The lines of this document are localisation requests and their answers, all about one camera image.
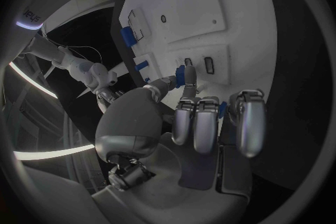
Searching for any white task board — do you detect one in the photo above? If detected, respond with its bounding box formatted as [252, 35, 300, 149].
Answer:
[110, 0, 279, 124]

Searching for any blue cylinder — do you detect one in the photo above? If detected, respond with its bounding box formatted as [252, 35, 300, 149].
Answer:
[217, 101, 228, 120]

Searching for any white cable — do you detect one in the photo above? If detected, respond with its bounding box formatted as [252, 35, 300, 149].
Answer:
[43, 32, 103, 63]

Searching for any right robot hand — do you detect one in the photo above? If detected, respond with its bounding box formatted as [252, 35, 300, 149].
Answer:
[95, 88, 125, 105]

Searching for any blue block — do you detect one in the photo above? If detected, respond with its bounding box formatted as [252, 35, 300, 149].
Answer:
[119, 26, 138, 48]

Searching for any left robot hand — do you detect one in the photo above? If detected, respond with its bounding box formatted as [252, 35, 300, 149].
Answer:
[91, 64, 268, 224]

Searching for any blue plug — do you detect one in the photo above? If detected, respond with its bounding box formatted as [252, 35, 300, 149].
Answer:
[174, 64, 186, 89]

